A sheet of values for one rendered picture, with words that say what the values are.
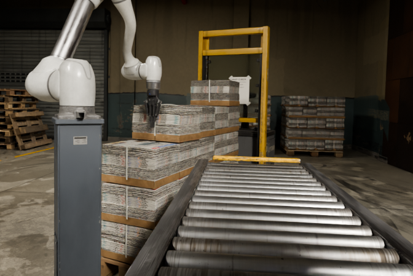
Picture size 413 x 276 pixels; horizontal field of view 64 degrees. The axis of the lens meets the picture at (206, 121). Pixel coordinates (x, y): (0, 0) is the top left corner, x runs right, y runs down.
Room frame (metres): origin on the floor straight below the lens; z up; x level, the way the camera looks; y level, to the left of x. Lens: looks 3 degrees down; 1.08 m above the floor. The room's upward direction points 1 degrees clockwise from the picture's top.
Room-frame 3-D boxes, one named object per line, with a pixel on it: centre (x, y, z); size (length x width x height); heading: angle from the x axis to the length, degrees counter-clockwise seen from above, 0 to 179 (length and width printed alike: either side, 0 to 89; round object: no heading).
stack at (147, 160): (2.42, 0.21, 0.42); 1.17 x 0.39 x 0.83; 156
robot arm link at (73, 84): (1.56, 0.61, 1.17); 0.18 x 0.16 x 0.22; 62
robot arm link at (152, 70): (2.13, 0.35, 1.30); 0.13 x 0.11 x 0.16; 62
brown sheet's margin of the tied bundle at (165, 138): (2.22, 0.17, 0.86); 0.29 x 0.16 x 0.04; 153
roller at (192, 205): (0.92, -0.18, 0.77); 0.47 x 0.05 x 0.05; 85
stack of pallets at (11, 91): (7.68, 4.55, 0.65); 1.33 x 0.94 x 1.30; 179
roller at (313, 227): (0.79, -0.17, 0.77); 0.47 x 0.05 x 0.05; 85
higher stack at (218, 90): (3.08, -0.08, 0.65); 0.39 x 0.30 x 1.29; 66
